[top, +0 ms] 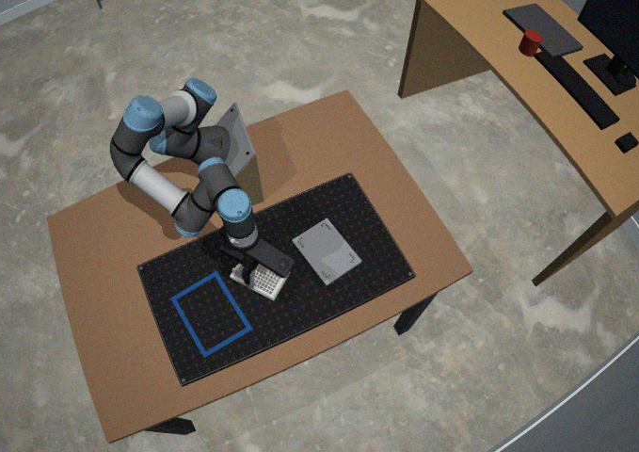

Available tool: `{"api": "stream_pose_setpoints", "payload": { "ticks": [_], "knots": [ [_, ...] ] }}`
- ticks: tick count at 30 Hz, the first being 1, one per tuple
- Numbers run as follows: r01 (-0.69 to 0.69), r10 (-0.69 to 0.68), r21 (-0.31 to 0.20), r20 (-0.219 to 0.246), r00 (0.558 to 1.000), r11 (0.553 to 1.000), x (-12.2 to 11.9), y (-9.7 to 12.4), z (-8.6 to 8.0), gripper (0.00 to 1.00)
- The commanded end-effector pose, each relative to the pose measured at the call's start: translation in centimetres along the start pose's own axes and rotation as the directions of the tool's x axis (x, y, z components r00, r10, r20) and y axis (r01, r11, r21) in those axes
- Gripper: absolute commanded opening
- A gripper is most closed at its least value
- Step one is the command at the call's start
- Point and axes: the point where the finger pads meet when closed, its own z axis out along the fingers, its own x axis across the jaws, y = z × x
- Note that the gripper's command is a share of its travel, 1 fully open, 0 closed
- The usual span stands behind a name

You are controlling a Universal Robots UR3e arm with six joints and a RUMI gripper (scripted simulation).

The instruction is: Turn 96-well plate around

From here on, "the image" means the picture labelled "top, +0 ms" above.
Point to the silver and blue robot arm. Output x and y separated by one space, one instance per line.
142 122

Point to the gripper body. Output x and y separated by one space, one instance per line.
235 256

